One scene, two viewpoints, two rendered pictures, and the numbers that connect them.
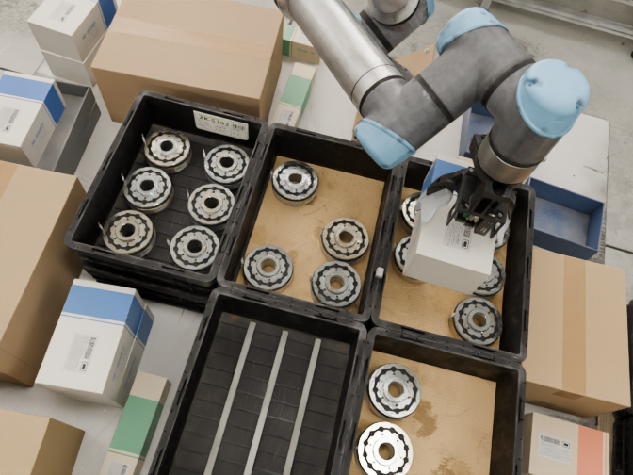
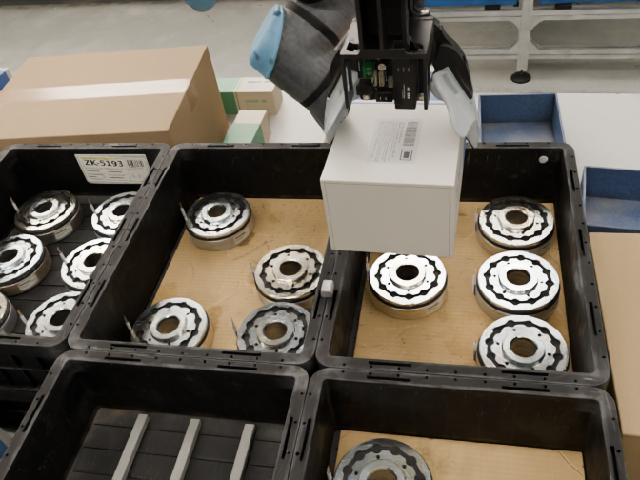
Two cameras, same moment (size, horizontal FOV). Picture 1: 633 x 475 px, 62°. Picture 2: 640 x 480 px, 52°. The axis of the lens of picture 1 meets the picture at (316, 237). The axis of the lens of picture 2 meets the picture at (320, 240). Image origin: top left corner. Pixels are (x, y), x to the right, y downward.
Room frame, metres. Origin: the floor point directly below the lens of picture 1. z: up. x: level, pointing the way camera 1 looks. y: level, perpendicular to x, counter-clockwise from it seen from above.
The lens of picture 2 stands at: (-0.07, -0.26, 1.51)
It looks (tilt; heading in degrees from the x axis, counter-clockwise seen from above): 44 degrees down; 14
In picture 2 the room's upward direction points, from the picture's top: 10 degrees counter-clockwise
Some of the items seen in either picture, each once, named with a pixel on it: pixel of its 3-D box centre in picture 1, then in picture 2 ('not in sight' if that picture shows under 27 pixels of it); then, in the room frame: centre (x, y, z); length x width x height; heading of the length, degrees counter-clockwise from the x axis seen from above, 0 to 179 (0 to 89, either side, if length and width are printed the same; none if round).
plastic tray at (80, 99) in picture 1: (34, 127); not in sight; (0.69, 0.73, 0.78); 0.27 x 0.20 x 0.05; 3
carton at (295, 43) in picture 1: (283, 39); (228, 96); (1.19, 0.21, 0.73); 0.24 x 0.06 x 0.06; 86
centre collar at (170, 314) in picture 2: (267, 266); (168, 326); (0.42, 0.08, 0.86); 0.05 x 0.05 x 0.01
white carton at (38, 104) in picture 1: (20, 119); not in sight; (0.69, 0.75, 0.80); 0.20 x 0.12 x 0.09; 1
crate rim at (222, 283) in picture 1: (315, 216); (230, 238); (0.53, 0.01, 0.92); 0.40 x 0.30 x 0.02; 177
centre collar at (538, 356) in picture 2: (478, 319); (523, 348); (0.40, -0.36, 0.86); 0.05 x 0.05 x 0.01
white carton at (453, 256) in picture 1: (453, 223); (402, 154); (0.47, -0.23, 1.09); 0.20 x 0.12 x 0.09; 175
